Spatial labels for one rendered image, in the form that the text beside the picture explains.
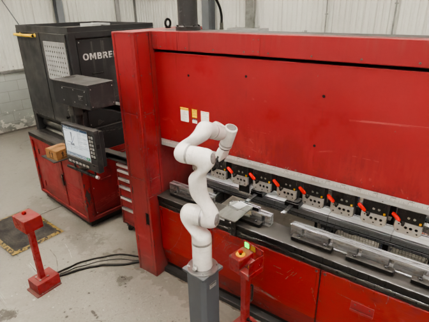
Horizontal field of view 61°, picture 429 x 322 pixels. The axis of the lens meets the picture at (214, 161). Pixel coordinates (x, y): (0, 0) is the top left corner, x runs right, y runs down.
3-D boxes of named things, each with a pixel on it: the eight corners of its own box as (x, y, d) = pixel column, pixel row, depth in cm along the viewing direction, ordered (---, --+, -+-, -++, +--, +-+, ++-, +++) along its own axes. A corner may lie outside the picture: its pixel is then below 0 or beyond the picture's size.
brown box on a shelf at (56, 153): (41, 156, 402) (39, 145, 397) (64, 149, 419) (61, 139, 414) (53, 163, 383) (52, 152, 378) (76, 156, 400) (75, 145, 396)
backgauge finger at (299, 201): (275, 213, 284) (276, 207, 282) (290, 199, 303) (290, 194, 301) (290, 217, 277) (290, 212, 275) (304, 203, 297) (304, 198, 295)
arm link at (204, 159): (198, 216, 220) (223, 222, 214) (189, 228, 211) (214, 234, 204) (191, 140, 197) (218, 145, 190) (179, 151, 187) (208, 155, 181)
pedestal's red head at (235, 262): (228, 268, 275) (228, 248, 268) (243, 259, 285) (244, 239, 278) (248, 281, 261) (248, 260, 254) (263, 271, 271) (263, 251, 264)
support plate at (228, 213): (215, 215, 281) (215, 214, 281) (233, 201, 301) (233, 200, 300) (234, 222, 272) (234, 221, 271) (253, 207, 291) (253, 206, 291)
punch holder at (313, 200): (301, 203, 259) (303, 182, 253) (306, 199, 265) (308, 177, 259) (322, 209, 251) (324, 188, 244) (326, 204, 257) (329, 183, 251)
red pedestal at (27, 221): (26, 289, 351) (5, 214, 318) (50, 275, 369) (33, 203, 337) (37, 298, 340) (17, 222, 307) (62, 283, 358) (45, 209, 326)
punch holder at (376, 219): (359, 220, 237) (363, 198, 231) (363, 214, 243) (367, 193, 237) (383, 228, 229) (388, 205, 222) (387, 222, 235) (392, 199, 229)
